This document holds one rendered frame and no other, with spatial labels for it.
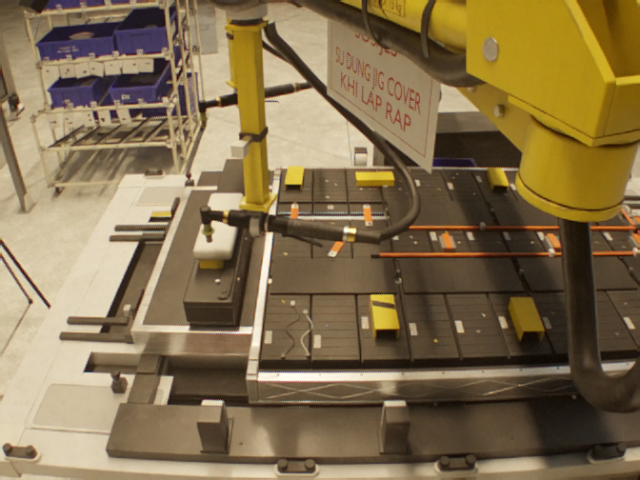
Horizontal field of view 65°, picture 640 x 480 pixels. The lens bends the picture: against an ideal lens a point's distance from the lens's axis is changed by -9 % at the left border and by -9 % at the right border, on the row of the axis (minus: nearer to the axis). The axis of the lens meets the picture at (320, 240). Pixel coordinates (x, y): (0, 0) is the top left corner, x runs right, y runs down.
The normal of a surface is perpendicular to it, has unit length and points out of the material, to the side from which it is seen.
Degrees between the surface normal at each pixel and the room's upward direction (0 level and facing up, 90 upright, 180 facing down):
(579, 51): 90
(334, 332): 0
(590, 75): 90
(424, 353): 0
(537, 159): 90
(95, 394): 0
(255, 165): 90
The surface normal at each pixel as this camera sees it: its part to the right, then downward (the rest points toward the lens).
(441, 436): 0.00, -0.82
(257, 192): -0.25, 0.55
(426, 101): -0.91, 0.23
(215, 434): 0.00, 0.57
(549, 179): -0.74, 0.38
